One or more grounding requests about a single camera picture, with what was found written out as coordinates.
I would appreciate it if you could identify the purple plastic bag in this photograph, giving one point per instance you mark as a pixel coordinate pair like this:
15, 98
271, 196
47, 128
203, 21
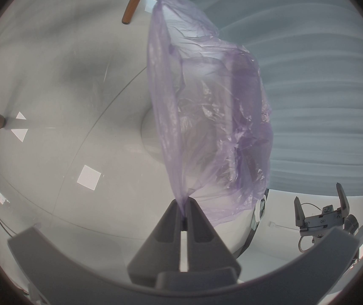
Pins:
200, 106

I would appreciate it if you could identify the pale blue curtain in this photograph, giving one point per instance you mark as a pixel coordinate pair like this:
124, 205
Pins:
311, 75

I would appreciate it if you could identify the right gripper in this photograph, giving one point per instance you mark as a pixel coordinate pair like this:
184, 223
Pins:
318, 224

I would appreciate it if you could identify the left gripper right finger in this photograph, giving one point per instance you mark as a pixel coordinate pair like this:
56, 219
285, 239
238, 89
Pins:
206, 249

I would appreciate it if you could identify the wooden chair with white cushions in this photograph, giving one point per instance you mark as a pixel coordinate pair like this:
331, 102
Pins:
130, 8

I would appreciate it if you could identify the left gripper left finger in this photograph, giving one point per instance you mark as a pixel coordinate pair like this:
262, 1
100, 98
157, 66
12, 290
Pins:
156, 253

